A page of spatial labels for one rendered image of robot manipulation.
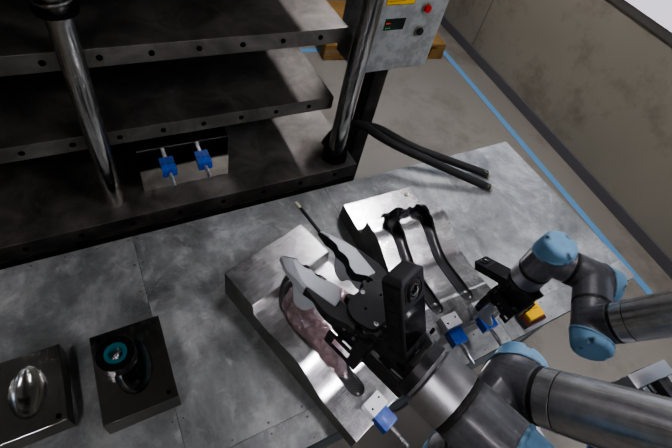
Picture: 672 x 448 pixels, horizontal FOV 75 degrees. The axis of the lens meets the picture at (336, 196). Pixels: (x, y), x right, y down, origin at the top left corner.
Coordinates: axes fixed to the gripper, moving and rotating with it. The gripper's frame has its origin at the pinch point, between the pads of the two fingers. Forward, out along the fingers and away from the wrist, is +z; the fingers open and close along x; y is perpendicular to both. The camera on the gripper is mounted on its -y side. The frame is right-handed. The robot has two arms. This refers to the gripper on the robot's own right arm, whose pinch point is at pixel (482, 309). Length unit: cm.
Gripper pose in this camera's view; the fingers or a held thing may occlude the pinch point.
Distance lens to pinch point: 128.1
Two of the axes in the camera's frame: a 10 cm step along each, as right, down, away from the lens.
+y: 4.4, 7.3, -5.2
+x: 8.8, -2.3, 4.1
